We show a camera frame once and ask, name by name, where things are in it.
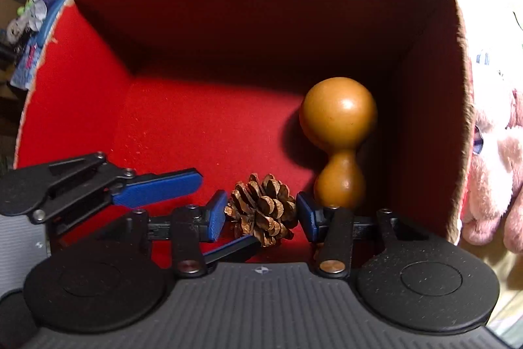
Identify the white pink plush toy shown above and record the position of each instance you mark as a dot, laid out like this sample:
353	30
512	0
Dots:
490	185

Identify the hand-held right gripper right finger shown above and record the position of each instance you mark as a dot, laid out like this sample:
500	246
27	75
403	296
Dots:
308	216

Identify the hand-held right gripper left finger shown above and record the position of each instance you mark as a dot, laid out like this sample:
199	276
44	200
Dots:
216	216

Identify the pink plush bear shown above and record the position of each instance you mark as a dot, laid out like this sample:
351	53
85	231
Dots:
515	107

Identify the brown gourd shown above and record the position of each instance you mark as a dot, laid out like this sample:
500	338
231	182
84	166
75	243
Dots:
339	112

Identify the brown pine cone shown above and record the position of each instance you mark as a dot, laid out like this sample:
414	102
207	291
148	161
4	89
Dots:
261	212

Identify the blue patterned cloth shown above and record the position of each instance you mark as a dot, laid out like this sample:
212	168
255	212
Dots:
26	58

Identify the red cardboard box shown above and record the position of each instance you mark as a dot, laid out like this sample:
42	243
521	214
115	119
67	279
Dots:
184	128

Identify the blue glasses case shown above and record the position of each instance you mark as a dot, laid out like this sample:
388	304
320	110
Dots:
53	13

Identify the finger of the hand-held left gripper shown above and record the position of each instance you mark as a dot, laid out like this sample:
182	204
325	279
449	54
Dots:
159	185
229	249

